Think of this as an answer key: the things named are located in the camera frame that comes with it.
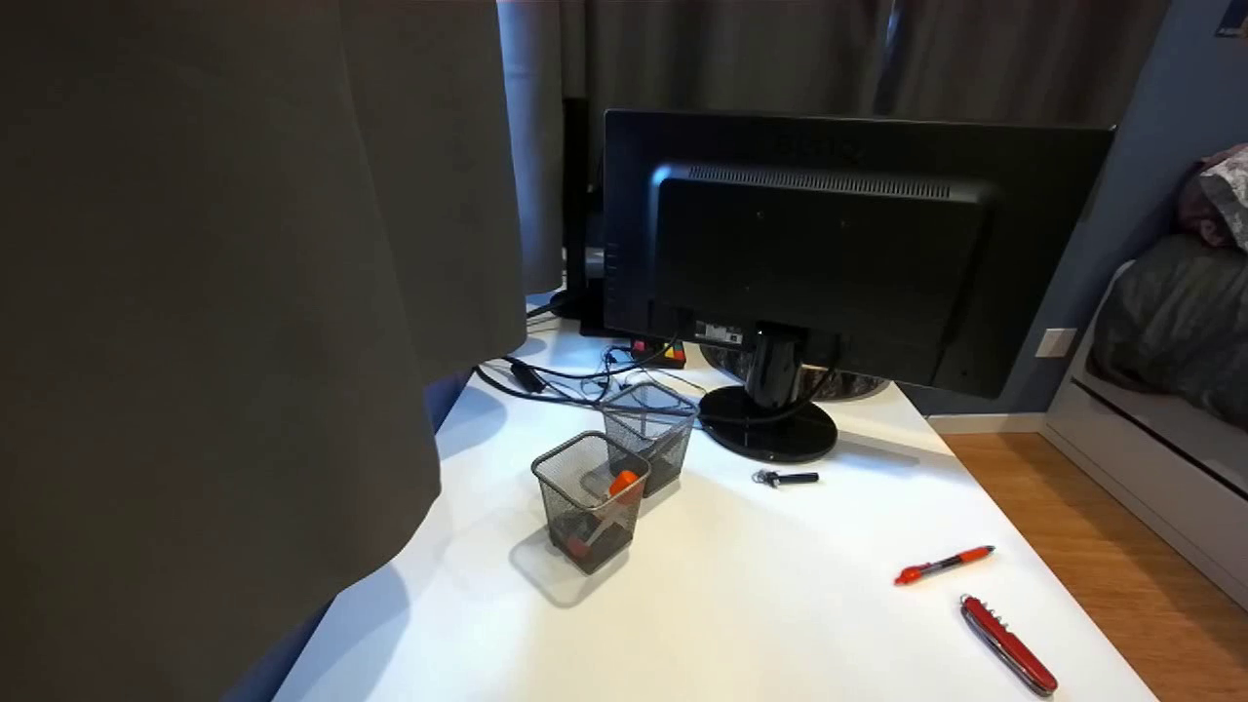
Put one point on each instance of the grey mesh basket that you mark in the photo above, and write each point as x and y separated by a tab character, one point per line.
591	502
649	429

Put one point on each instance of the orange marker pen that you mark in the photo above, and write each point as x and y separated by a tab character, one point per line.
616	495

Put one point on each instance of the red pen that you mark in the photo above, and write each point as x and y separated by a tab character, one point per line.
943	565

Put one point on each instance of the colourful puzzle cube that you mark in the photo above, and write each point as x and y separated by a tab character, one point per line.
661	352

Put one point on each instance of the black usb stick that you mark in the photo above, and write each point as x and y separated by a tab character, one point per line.
788	478

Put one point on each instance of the black computer monitor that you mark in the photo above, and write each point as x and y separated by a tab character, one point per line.
819	244

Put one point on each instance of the grey curtain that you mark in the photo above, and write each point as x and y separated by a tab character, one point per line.
214	292

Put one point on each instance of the red pocket knife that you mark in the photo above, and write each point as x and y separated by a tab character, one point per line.
1007	644

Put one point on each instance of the bed with grey bedding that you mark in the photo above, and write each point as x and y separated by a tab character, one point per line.
1165	370

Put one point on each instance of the white wall socket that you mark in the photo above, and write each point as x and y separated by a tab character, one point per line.
1055	342

